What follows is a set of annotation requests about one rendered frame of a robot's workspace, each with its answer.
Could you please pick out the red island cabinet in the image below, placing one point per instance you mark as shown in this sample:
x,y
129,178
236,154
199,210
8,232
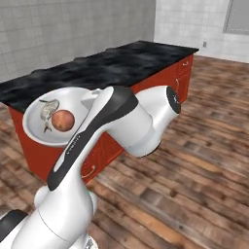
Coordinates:
x,y
35,155

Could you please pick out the grey wall socket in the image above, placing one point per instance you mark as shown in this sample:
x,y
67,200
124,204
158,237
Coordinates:
x,y
205,44

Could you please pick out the grey framed window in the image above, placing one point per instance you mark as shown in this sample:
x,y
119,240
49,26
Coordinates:
x,y
238,16

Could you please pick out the red-brown onion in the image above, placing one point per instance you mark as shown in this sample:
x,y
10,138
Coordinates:
x,y
63,120

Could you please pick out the white bowl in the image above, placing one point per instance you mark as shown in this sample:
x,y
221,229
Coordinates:
x,y
35,128

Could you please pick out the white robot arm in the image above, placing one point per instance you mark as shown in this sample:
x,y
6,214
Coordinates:
x,y
123,126

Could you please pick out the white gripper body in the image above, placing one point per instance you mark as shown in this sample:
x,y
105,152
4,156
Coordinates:
x,y
89,98

